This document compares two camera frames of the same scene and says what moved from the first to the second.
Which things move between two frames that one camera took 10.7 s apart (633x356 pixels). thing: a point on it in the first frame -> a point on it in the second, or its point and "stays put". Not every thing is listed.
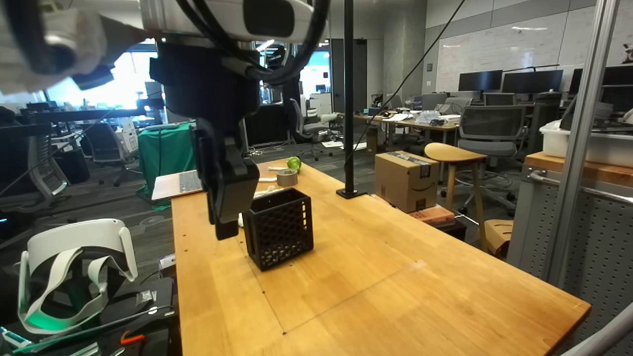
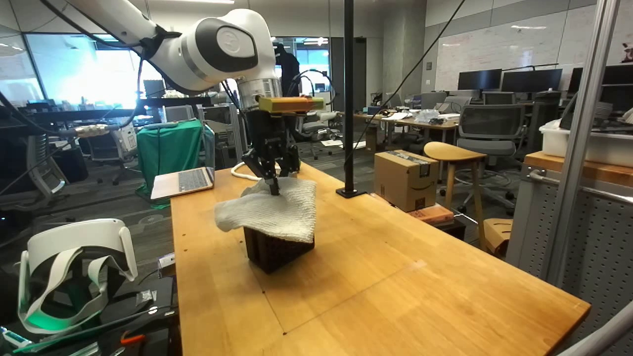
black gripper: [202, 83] -> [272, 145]
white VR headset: [70, 269] stays put
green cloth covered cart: [165, 149] stays put
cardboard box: [406, 180] stays put
